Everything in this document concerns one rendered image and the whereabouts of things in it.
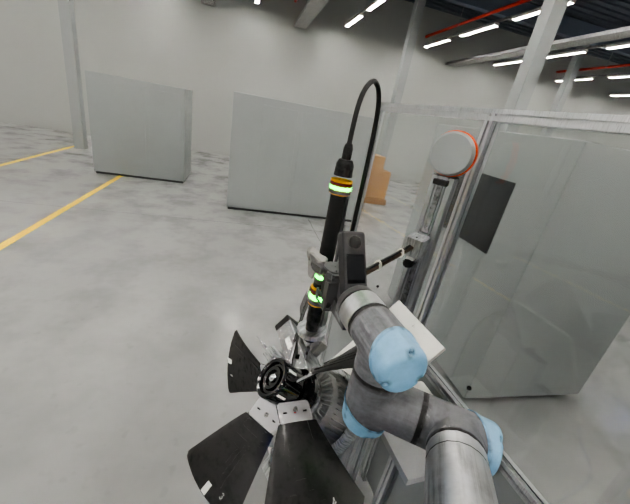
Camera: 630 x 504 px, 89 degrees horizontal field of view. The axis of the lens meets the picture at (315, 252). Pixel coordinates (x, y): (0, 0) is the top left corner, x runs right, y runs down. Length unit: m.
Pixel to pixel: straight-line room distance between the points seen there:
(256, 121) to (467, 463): 5.95
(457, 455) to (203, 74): 12.74
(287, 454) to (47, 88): 13.80
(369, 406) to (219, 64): 12.61
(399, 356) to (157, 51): 12.94
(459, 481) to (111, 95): 8.03
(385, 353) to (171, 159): 7.66
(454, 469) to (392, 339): 0.15
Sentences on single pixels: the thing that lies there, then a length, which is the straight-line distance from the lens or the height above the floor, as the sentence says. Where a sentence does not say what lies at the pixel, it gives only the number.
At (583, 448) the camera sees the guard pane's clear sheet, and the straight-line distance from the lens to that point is 1.23.
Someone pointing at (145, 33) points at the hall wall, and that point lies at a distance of 13.26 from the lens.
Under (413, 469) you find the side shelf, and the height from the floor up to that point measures 0.86.
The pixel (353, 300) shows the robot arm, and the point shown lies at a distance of 0.52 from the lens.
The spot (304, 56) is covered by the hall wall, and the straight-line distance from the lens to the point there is 13.04.
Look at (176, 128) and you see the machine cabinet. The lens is 7.85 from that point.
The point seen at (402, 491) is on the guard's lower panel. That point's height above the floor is 0.34.
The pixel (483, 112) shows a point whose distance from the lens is 1.42.
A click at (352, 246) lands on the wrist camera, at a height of 1.72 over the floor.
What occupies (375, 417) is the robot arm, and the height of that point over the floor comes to 1.54.
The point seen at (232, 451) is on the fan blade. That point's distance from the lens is 1.09.
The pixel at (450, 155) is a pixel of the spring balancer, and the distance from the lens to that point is 1.27.
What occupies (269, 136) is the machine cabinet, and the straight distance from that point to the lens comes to 6.17.
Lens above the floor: 1.92
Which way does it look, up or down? 23 degrees down
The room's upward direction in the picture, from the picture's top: 11 degrees clockwise
